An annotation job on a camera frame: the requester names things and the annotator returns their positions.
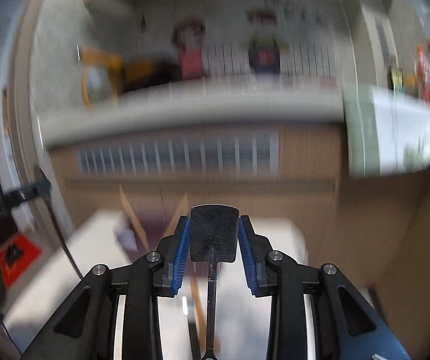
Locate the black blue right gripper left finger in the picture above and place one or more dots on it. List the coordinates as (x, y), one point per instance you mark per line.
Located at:
(174, 250)

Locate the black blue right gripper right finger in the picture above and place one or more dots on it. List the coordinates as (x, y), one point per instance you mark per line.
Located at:
(254, 248)

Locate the steel spatula with black handle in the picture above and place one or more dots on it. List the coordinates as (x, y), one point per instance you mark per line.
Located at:
(214, 236)

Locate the white plastic spoon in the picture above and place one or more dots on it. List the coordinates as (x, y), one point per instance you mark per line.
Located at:
(127, 239)

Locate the maroon plastic utensil holder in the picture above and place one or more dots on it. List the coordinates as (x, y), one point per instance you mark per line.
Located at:
(155, 225)

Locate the red floor mat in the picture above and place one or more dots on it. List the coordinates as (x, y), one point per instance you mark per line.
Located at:
(17, 254)

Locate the grey ventilation grille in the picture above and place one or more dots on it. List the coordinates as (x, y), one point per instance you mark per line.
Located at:
(245, 154)

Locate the yellow rimmed glass lid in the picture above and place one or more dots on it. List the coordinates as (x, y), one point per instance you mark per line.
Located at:
(100, 84)

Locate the green white hanging towel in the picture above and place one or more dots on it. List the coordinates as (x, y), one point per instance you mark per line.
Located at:
(388, 133)

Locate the orange snack bag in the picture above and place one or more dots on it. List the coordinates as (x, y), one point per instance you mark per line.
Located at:
(423, 74)

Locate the dark frying pan yellow handle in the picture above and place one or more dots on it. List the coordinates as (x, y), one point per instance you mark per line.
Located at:
(125, 77)

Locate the cartoon couple wall sticker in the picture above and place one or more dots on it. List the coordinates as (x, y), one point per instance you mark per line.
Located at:
(266, 38)

